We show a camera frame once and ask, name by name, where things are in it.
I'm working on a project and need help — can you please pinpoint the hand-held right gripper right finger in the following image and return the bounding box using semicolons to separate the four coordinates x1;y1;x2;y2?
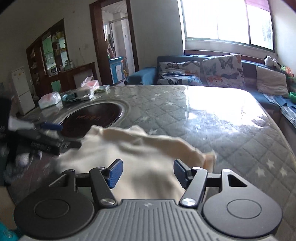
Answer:
174;159;253;207

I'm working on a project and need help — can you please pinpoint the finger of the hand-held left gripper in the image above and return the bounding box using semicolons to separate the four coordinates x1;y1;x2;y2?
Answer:
33;122;63;132
17;129;82;156

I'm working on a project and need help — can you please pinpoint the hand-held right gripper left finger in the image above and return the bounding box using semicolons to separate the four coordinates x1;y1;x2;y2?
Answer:
48;159;123;208

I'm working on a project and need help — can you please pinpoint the cream sweatshirt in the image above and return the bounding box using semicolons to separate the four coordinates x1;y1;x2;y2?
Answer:
55;125;218;202

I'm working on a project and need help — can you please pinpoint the plastic-wrapped tissue pack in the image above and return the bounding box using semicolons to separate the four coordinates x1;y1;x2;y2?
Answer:
38;91;62;109

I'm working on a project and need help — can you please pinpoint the white refrigerator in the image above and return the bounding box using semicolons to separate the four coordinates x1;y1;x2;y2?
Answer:
11;65;36;115

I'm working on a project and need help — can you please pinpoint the black round induction cooktop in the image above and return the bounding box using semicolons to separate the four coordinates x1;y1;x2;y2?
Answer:
60;103;124;138

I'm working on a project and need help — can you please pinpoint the white tissue box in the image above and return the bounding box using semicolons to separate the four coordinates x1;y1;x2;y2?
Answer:
75;75;100;100

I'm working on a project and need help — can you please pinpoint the dark wooden cabinet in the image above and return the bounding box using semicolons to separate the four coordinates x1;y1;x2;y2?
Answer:
26;19;96;98

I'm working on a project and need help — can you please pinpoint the grey quilted star table cover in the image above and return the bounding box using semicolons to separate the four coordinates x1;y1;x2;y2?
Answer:
5;85;296;241

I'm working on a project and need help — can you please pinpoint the blue small cabinet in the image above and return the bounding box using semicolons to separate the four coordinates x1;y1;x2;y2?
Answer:
109;57;124;85

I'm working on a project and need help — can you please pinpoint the butterfly pillow left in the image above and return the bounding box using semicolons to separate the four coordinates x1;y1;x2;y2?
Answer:
158;71;204;87

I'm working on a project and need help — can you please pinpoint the blue sofa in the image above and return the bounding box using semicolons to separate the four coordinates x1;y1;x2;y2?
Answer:
125;54;296;128

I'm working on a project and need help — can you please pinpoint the small butterfly print pillow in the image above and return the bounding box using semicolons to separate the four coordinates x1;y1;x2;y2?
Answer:
158;61;201;76

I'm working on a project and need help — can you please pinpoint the large butterfly print pillow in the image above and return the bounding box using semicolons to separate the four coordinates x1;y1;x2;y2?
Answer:
202;54;245;88

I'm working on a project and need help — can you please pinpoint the grey pillow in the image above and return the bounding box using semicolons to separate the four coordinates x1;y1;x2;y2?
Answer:
255;65;289;96

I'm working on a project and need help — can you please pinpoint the panda plush toy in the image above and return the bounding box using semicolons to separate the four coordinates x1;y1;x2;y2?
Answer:
264;55;281;70

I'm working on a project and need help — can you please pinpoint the orange toy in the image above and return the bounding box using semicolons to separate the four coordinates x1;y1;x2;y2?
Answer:
281;66;295;78

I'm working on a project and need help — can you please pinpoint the window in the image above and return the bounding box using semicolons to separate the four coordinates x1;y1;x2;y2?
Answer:
177;0;277;52

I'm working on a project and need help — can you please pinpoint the dark wooden door frame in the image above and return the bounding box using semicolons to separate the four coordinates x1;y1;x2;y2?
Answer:
89;0;139;86

